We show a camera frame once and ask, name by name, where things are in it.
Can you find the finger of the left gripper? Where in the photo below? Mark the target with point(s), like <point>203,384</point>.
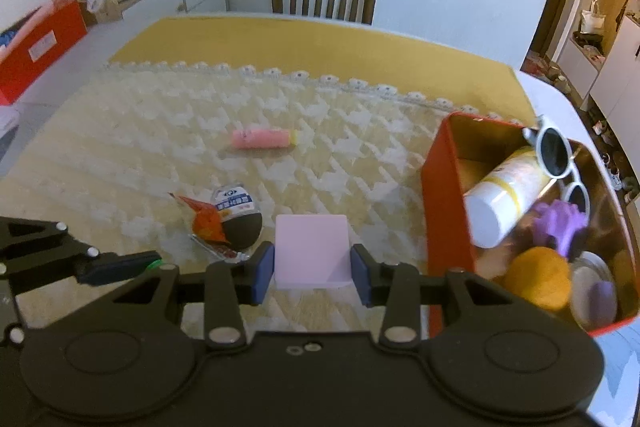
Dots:
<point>111,268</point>

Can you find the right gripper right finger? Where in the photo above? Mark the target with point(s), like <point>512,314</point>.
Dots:
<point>483,349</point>

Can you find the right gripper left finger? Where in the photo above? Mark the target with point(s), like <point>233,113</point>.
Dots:
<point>134,349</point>

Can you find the small green toy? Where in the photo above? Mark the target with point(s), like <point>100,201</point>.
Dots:
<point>155,264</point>

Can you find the orange fruit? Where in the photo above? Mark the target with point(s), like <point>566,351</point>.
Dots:
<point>541,276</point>

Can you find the red snack wrapper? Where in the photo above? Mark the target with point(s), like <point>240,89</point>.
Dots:
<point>204,224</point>

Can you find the round tin lid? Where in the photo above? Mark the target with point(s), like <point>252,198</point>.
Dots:
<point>587,269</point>

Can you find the purple spiky toy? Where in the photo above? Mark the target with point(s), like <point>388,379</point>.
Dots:
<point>555,225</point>

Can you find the white yellow cylindrical bottle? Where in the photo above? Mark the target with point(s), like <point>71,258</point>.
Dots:
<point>494,205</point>

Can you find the pink sticky note pad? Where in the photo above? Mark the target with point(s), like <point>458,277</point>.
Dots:
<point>312,252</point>

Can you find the white frame sunglasses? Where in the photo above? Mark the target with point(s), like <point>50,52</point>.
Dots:
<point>557,160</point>

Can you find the black egg-shaped toy package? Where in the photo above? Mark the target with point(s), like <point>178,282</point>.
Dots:
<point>240,216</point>

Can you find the red metal tin box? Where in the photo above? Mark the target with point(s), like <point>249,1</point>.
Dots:
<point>466,149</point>

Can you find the pink highlighter pen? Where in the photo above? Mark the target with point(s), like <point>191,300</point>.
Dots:
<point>263,139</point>

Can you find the white sneakers pair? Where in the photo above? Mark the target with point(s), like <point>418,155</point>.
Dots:
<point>626,186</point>

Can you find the yellow beige table mat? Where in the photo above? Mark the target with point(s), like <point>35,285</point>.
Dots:
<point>306,118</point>

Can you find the red storage box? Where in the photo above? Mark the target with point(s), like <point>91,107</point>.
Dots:
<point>44,37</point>

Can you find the white tote bag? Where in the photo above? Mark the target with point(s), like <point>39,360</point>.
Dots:
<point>592,20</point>

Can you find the white wall cabinet unit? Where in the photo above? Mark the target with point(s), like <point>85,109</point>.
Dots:
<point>604,70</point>

